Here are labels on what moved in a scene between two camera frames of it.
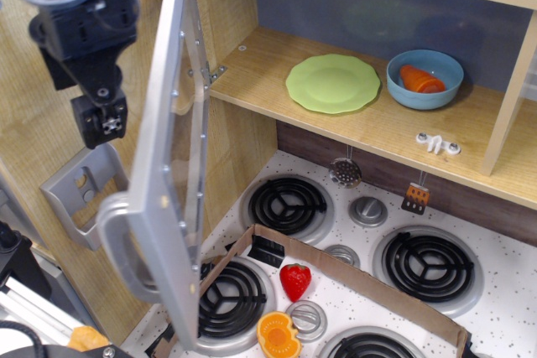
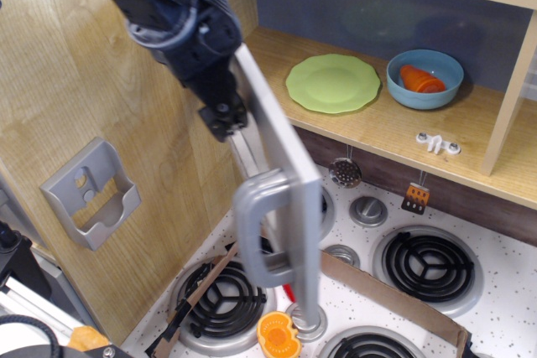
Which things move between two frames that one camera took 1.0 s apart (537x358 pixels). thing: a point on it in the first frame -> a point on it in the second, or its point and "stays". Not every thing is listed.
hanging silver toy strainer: x=346 y=172 stays
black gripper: x=90 y=38 -> x=196 y=39
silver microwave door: x=149 y=233 -> x=278 y=210
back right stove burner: x=431 y=265 stays
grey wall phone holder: x=79 y=189 stays
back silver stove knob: x=368 y=212 stays
